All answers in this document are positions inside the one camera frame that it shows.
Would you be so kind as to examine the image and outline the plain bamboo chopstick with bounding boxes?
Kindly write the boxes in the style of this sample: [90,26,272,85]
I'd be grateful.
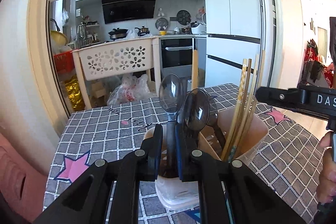
[232,55,259,159]

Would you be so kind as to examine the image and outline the white plastic utensil holder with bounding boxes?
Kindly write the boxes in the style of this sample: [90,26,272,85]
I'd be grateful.
[142,105,270,210]

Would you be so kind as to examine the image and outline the plain wooden chopstick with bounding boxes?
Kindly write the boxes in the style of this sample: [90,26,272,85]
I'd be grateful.
[238,50,265,152]
[191,50,198,90]

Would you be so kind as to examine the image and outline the person's right hand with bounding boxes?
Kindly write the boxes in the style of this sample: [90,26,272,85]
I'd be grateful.
[316,131,336,204]

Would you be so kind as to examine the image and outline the grey checkered tablecloth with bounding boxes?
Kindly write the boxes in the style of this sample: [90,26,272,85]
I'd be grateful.
[36,84,335,223]

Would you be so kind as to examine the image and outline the pink plastic stools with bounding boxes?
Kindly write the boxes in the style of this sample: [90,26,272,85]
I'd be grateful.
[1,136,47,222]

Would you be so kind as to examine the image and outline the gold foil package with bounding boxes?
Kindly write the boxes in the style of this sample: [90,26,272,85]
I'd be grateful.
[65,75,85,111]

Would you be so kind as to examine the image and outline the white refrigerator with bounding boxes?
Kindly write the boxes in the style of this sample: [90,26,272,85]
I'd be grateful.
[205,0,261,87]

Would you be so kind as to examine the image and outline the white plastic bag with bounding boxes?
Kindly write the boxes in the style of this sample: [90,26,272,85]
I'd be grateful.
[106,73,156,106]

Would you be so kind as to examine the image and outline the red plastic basket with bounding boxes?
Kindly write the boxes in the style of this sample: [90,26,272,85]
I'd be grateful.
[54,51,75,74]

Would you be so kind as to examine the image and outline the white flower-cutout cart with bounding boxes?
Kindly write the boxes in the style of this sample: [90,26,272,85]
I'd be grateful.
[72,36,161,110]

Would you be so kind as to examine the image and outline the black built-in oven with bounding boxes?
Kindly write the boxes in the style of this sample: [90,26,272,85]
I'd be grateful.
[161,38,193,68]

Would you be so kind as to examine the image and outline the yellow basin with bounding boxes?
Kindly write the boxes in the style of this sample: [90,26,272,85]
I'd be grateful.
[50,30,68,47]

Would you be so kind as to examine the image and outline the black cooking pot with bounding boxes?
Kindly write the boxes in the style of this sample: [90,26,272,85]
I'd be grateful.
[108,28,128,40]

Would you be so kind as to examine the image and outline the black range hood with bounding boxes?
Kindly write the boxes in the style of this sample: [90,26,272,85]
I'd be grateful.
[101,0,156,24]

